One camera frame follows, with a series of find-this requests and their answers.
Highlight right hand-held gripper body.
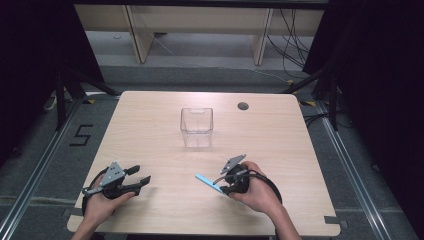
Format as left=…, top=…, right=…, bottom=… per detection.
left=219, top=153, right=251, bottom=195

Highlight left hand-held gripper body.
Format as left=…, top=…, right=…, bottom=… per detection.
left=82, top=161, right=141, bottom=201

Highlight blue stick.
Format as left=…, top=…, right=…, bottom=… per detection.
left=195, top=173, right=225, bottom=195

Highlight person's right hand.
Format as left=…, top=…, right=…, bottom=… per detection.
left=229, top=161, right=284, bottom=215

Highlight person's left hand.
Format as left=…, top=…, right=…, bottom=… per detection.
left=83, top=184, right=136, bottom=224

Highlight grey tape strip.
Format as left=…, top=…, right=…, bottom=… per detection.
left=62, top=207, right=83, bottom=218
left=323, top=215, right=348, bottom=229

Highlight clear plastic container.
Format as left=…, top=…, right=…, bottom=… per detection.
left=179, top=107, right=215, bottom=149

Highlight black metal stand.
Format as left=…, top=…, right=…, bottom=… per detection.
left=54, top=68, right=122, bottom=132
left=279, top=64, right=342, bottom=132

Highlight black curtain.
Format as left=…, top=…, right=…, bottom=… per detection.
left=0, top=0, right=106, bottom=169
left=302, top=0, right=424, bottom=233

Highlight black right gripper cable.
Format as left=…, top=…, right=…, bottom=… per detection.
left=245, top=169, right=284, bottom=205

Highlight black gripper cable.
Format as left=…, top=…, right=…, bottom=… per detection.
left=80, top=167, right=111, bottom=216
left=245, top=169, right=284, bottom=205

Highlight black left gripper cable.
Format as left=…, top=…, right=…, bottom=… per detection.
left=80, top=167, right=111, bottom=216

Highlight metal floor rail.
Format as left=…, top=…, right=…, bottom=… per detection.
left=0, top=98, right=84, bottom=240
left=314, top=99, right=394, bottom=240

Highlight hanging black cables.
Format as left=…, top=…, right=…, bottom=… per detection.
left=265, top=8, right=315, bottom=80

